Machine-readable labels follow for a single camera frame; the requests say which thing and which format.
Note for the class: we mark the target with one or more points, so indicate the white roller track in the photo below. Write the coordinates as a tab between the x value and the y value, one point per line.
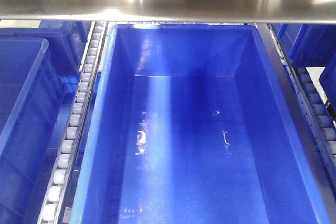
68	150
315	112

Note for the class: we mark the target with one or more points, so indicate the left white roller track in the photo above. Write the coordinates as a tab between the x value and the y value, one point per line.
68	150

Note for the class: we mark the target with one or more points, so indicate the left rear blue bin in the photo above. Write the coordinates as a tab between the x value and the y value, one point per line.
67	39

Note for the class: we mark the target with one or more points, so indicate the right rear blue bin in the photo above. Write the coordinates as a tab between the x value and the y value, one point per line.
306	45

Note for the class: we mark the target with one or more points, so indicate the large central blue bin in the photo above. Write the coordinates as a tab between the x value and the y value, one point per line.
190	125

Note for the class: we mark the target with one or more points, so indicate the right white roller track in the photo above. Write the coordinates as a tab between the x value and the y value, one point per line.
315	112

